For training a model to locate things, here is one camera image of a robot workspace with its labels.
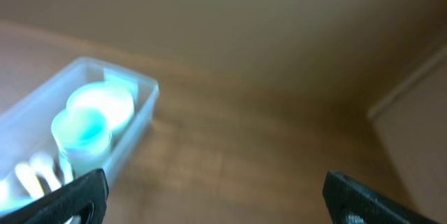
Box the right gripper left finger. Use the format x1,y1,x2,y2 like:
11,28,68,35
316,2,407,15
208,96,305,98
1,169,109,224

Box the clear plastic container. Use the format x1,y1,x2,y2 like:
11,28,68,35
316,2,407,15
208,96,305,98
1,57,159,200

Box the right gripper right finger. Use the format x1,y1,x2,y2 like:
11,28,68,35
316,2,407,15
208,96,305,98
323,171,437,224

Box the green plastic fork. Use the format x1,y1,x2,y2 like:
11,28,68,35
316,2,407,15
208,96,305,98
59,154,74,184

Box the blue plastic cup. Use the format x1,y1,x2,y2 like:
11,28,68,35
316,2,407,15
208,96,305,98
51,107,111,156

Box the green plastic cup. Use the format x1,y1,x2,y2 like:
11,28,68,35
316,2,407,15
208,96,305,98
64,147,111,176

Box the yellow plastic fork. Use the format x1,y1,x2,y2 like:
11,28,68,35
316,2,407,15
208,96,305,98
15,163,45,199

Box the blue plastic fork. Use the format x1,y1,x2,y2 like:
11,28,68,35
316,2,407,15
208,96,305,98
0,197,34,216

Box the beige cabinet corner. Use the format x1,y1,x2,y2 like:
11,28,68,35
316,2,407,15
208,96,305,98
368,46,446,223

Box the blue plastic bowl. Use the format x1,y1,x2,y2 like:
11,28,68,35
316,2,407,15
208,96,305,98
66,82,135,137

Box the pink plastic spoon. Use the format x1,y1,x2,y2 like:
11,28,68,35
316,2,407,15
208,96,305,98
29,152,61,191

